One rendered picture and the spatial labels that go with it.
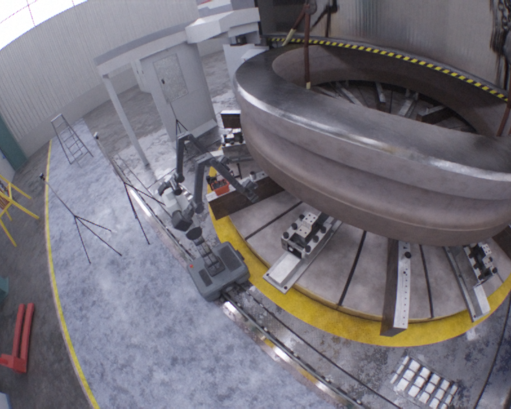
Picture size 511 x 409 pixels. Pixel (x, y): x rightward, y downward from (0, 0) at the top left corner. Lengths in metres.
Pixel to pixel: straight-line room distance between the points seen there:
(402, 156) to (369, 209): 0.63
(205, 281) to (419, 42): 4.86
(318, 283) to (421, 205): 1.29
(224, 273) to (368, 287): 1.61
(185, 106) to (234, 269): 4.01
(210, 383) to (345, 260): 2.03
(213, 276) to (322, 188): 1.55
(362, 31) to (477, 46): 2.11
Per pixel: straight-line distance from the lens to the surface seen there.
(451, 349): 3.25
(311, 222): 2.26
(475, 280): 2.88
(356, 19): 4.89
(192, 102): 5.69
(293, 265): 2.44
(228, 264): 2.77
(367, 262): 2.73
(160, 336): 3.09
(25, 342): 5.11
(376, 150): 1.68
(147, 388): 3.13
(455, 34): 4.49
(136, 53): 4.93
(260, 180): 2.96
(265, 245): 2.75
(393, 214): 2.11
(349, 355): 2.71
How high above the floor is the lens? 2.64
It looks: 47 degrees down
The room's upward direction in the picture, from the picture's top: 12 degrees counter-clockwise
